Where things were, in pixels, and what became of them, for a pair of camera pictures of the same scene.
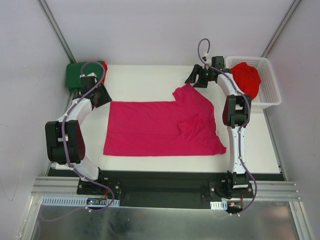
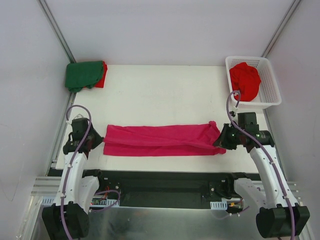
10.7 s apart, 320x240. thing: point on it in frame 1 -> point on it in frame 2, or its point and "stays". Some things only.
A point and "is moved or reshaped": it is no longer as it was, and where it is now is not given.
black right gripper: [202, 75] -> [226, 138]
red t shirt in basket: [247, 78] stays
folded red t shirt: [105, 68] stays
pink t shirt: [185, 126] is moved or reshaped
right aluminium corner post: [290, 13] stays
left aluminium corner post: [56, 30] stays
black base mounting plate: [166, 189] stays
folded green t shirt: [73, 72] stays
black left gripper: [100, 95] -> [93, 139]
